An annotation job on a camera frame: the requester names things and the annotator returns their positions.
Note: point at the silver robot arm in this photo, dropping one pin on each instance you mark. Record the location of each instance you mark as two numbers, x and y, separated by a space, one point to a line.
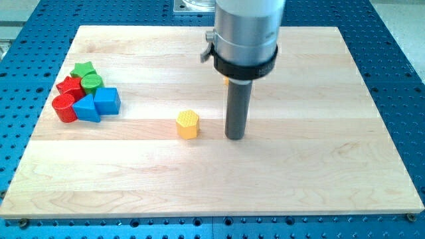
243 41

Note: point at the yellow hexagon block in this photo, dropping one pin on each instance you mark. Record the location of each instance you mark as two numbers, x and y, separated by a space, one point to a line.
187 123

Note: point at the gray cylindrical pusher rod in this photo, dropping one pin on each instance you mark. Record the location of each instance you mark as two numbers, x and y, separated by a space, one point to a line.
237 105

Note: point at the blue cube block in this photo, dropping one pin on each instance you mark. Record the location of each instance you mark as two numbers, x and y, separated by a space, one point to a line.
107 101

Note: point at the wooden board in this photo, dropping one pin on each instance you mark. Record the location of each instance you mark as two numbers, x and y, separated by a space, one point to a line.
314 143

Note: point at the blue triangle block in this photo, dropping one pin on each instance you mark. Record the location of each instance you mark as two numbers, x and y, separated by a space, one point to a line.
85 109

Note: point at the green cylinder block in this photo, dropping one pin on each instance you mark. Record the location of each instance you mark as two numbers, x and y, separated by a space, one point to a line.
91 82

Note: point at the green star block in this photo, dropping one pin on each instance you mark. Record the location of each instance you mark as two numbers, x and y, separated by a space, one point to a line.
82 69

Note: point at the red star block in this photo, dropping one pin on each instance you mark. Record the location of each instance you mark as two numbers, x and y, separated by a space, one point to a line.
71 85

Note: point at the red cylinder block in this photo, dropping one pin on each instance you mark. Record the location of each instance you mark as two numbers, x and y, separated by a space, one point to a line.
62 104

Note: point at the left board clamp screw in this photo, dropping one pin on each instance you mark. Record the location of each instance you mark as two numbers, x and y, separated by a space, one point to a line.
23 223

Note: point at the board clamp screw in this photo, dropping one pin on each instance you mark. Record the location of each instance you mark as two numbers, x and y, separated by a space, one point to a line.
411 217
23 223

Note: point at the right board clamp screw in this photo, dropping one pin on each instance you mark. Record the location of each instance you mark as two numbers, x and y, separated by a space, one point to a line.
411 217

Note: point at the metal base plate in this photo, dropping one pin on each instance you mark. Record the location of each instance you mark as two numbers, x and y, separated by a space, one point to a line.
181 7

